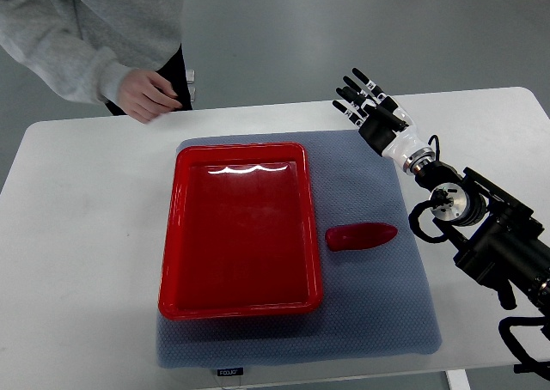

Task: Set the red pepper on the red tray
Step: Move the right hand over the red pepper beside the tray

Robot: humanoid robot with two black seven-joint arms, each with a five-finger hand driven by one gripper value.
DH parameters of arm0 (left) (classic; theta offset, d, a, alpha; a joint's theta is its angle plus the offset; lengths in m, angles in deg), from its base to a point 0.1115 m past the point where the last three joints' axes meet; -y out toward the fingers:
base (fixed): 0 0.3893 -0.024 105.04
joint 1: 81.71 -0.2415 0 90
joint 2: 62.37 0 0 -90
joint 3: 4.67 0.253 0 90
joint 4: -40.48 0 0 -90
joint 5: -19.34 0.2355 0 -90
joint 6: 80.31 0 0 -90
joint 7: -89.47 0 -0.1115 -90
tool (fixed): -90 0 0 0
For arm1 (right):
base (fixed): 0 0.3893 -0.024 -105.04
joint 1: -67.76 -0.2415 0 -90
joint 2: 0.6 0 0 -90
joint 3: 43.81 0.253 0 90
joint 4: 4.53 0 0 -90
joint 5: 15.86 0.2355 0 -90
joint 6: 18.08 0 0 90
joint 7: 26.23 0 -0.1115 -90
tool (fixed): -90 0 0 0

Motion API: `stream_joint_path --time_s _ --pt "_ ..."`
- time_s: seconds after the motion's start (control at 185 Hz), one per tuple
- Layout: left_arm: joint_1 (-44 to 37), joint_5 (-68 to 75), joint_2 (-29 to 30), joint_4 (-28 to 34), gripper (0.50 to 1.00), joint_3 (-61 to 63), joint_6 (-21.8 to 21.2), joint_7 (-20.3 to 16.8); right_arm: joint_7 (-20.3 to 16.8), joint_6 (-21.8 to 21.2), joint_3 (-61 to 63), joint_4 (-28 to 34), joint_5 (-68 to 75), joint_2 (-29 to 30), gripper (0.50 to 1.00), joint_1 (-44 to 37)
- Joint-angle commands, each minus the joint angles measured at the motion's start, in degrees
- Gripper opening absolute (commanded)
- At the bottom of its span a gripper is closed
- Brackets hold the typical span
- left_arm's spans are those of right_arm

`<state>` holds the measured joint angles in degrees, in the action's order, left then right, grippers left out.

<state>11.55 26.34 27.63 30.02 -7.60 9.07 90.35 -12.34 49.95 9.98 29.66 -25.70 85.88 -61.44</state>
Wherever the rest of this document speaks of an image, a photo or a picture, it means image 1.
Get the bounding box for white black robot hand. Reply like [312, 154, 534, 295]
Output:
[332, 67, 434, 175]

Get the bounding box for black corrugated cable loop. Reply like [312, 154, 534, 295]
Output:
[497, 315, 550, 381]

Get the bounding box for lower metal floor plate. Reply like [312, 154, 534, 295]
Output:
[188, 86, 196, 102]

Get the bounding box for blue-grey mesh mat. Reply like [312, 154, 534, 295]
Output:
[157, 130, 441, 369]

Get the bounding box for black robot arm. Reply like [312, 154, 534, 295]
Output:
[333, 68, 549, 320]

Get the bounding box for red plastic tray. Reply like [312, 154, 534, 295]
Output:
[158, 142, 323, 321]

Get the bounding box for red pepper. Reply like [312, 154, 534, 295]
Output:
[325, 222, 398, 252]

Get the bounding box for upper metal floor plate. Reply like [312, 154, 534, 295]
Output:
[186, 70, 195, 84]

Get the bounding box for grey sweatshirt sleeve forearm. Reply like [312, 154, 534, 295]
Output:
[1, 1, 131, 103]

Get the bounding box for person's bare hand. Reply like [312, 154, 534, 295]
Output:
[116, 69, 182, 124]

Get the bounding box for metal floor plate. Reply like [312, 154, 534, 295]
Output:
[186, 70, 195, 84]
[188, 86, 196, 102]

